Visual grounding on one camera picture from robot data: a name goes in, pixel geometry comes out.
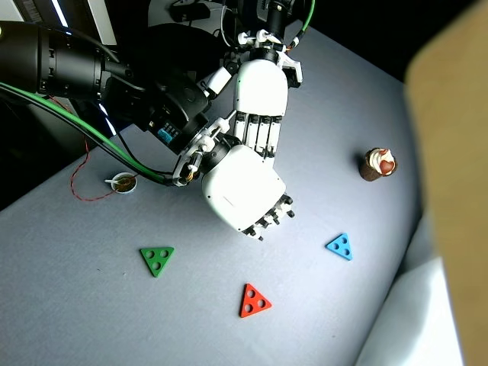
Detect white backdrop sheet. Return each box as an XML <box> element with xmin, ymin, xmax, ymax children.
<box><xmin>354</xmin><ymin>213</ymin><xmax>464</xmax><ymax>366</ymax></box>

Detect white and black cabinet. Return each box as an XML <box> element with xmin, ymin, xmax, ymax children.
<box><xmin>0</xmin><ymin>0</ymin><xmax>119</xmax><ymax>47</ymax></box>

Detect toy chocolate cupcake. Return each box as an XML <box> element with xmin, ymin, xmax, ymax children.
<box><xmin>358</xmin><ymin>147</ymin><xmax>398</xmax><ymax>183</ymax></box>

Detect red triangle block three holes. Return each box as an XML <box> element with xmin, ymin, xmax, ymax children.
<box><xmin>239</xmin><ymin>282</ymin><xmax>273</xmax><ymax>319</ymax></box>

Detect grey tablecloth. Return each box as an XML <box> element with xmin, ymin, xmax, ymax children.
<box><xmin>0</xmin><ymin>24</ymin><xmax>424</xmax><ymax>366</ymax></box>

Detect red twisted wire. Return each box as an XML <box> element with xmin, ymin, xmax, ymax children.
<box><xmin>47</xmin><ymin>95</ymin><xmax>119</xmax><ymax>202</ymax></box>

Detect small white soup bowl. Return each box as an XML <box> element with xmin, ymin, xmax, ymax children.
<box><xmin>112</xmin><ymin>172</ymin><xmax>138</xmax><ymax>194</ymax></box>

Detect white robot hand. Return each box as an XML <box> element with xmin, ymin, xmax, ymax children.
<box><xmin>201</xmin><ymin>59</ymin><xmax>290</xmax><ymax>167</ymax></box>
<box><xmin>201</xmin><ymin>144</ymin><xmax>297</xmax><ymax>242</ymax></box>

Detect green triangle block three holes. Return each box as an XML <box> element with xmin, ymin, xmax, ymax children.
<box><xmin>139</xmin><ymin>246</ymin><xmax>175</xmax><ymax>278</ymax></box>

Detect blue triangle block three holes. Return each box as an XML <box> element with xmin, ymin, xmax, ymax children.
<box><xmin>325</xmin><ymin>233</ymin><xmax>354</xmax><ymax>262</ymax></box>

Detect blurred tan board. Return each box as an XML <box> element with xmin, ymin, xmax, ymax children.
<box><xmin>404</xmin><ymin>0</ymin><xmax>488</xmax><ymax>366</ymax></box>

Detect black webcam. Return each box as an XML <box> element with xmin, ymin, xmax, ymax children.
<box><xmin>169</xmin><ymin>2</ymin><xmax>211</xmax><ymax>22</ymax></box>

